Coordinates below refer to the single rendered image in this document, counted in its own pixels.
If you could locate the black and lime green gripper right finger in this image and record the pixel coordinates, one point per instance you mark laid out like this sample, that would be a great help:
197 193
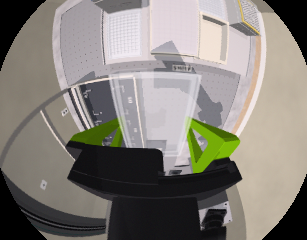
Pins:
221 144

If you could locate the white flat cover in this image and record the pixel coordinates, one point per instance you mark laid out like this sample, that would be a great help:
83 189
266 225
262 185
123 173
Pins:
213 7
123 34

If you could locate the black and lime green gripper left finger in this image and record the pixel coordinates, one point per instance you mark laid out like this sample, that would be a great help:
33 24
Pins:
95 135

